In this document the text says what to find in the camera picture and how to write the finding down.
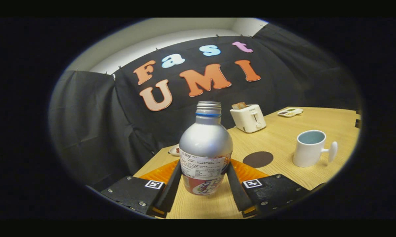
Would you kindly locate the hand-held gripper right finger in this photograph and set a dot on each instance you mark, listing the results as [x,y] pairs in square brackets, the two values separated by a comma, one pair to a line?
[239,194]

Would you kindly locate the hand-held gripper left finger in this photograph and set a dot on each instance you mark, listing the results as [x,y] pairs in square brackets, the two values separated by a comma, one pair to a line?
[170,194]

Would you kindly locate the dark brown round coaster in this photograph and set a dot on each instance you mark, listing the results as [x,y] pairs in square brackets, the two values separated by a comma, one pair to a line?
[258,159]

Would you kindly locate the silver juice bottle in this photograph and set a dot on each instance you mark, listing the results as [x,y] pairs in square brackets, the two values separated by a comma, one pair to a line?
[206,141]

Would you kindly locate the white cup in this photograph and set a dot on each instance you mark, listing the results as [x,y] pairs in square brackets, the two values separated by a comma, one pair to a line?
[306,153]

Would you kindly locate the white round plate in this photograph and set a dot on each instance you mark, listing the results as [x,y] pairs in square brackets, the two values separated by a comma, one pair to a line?
[175,150]

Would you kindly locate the wooden table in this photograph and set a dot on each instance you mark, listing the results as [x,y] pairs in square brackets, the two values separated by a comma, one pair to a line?
[283,138]

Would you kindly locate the white toaster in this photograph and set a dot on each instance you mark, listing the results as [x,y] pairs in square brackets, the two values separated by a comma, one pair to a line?
[249,119]

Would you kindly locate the toast slice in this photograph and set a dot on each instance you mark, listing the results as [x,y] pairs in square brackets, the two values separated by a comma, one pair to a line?
[239,105]

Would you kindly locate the white divided dish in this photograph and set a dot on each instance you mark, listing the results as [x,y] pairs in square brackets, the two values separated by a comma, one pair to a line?
[290,112]

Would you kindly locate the black backdrop cloth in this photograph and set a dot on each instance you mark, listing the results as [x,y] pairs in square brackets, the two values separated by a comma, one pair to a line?
[95,125]

